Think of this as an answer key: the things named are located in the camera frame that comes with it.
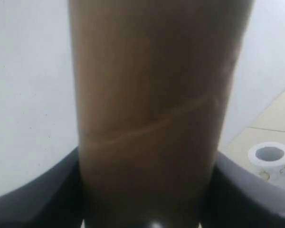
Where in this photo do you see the printed white paper towel roll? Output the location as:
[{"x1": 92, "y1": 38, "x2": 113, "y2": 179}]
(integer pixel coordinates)
[{"x1": 247, "y1": 142, "x2": 285, "y2": 189}]

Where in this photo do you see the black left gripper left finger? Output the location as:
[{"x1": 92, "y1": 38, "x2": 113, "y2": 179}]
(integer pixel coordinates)
[{"x1": 0, "y1": 148, "x2": 83, "y2": 228}]

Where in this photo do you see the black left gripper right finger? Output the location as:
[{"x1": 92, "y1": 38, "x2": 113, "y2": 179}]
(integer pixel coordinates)
[{"x1": 201, "y1": 153, "x2": 285, "y2": 228}]

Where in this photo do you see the brown cardboard tube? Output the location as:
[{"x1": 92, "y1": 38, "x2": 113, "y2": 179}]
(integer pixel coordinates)
[{"x1": 68, "y1": 0, "x2": 254, "y2": 228}]

